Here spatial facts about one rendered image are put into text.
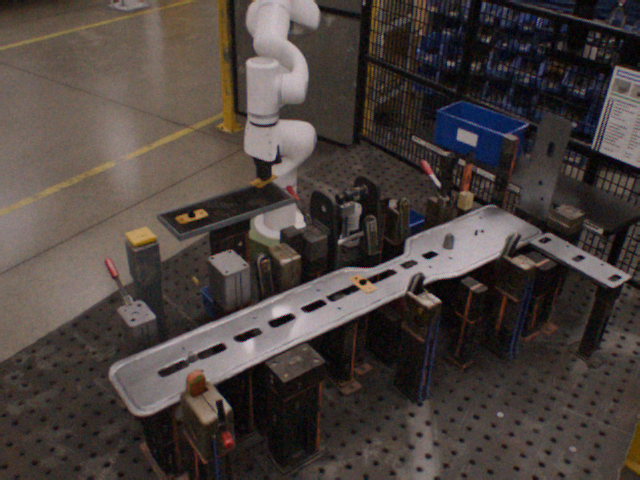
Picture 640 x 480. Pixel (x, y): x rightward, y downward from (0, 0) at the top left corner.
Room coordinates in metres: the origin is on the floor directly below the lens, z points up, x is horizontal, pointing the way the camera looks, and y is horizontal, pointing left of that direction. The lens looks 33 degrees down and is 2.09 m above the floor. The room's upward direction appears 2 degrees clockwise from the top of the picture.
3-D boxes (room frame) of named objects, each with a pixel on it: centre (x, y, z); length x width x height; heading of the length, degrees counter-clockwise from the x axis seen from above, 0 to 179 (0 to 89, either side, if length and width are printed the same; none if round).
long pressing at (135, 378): (1.45, -0.12, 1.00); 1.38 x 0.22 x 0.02; 128
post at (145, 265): (1.43, 0.46, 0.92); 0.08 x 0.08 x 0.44; 38
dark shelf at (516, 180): (2.18, -0.72, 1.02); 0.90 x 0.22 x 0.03; 38
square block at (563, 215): (1.82, -0.79, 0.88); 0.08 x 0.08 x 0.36; 38
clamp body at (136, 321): (1.24, 0.44, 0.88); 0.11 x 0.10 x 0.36; 38
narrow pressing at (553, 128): (1.91, -0.71, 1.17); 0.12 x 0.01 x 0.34; 38
